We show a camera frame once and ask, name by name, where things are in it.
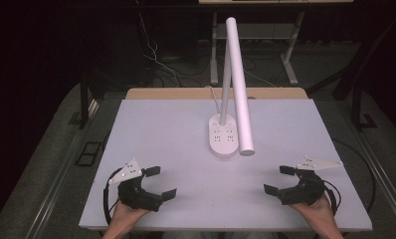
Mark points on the person's right hand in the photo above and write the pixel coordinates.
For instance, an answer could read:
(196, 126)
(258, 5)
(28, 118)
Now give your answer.
(318, 214)

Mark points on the white metal desk frame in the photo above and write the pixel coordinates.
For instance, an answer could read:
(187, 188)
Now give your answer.
(287, 63)

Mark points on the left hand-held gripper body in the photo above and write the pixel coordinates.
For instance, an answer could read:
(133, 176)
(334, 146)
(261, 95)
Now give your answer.
(133, 194)

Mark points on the white desk lamp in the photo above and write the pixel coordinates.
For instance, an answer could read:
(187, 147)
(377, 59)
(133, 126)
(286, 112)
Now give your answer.
(239, 99)

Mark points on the aluminium floor rail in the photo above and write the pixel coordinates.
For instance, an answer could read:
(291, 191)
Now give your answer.
(53, 189)
(385, 186)

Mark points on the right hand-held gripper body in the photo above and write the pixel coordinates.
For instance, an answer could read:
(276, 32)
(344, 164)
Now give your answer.
(306, 192)

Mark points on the person's left hand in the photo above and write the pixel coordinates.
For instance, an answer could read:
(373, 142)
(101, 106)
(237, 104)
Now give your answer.
(124, 217)

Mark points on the black metal stand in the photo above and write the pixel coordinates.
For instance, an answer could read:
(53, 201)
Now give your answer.
(84, 106)
(356, 106)

